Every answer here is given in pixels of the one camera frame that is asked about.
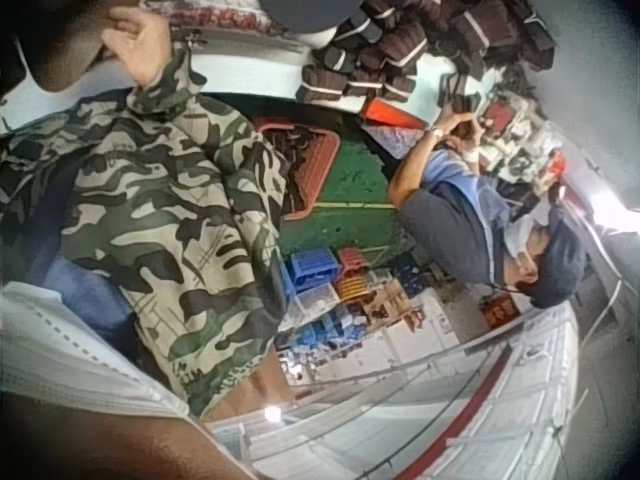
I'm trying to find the small red plastic crate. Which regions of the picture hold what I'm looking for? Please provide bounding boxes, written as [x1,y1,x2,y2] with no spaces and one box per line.
[337,246,374,279]

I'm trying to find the red crate with brown pieces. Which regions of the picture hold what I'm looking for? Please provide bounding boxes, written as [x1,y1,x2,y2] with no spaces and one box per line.
[253,117,342,222]

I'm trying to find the person's legs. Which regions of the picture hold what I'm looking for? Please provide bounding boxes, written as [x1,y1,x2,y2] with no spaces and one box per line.
[42,257,139,346]

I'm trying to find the cluttered work table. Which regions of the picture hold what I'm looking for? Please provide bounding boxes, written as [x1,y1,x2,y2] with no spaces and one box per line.
[477,87,569,189]

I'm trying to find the blue plastic crate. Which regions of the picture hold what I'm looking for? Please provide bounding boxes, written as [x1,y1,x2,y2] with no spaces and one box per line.
[287,246,343,292]

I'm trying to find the red box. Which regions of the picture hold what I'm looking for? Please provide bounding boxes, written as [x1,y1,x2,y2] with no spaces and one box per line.
[480,294,517,329]

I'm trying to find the dark brown fabric piece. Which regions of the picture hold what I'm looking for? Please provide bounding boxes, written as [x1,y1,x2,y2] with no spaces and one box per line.
[27,0,120,94]

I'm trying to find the person's right hand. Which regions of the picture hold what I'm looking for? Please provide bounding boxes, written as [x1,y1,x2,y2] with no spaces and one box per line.
[98,4,174,87]

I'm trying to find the white metal rack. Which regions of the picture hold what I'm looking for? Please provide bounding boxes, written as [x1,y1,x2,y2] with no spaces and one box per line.
[207,304,584,480]

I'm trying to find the pile of striped brown pieces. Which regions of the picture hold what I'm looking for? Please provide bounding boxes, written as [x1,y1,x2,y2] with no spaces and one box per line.
[294,0,557,107]

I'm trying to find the red flat tray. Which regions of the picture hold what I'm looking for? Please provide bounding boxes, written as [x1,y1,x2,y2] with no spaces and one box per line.
[359,96,432,132]

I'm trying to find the orange plastic crate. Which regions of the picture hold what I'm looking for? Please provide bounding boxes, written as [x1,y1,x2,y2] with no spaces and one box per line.
[335,276,374,303]

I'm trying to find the heap of blue bins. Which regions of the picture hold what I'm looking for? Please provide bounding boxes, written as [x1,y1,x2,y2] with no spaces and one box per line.
[273,298,364,362]

